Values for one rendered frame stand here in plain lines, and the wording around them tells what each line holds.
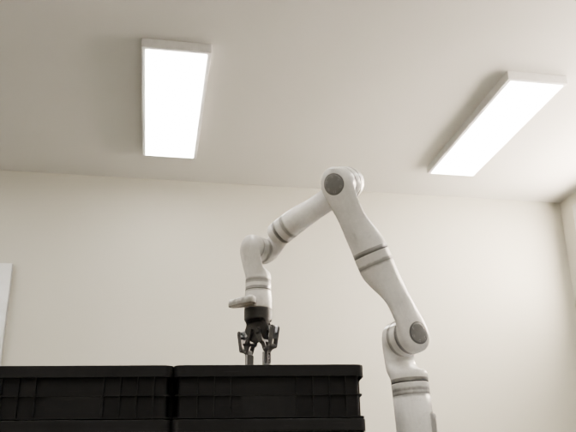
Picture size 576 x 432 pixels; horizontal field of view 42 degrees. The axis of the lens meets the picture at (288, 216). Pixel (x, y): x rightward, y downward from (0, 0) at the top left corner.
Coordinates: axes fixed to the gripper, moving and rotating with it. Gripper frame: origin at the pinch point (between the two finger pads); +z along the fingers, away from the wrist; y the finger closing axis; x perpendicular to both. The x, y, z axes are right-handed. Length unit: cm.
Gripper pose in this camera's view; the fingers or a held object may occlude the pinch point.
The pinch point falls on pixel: (257, 362)
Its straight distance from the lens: 199.9
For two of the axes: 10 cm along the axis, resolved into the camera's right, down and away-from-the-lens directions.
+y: -7.4, 2.5, 6.3
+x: -6.8, -2.6, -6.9
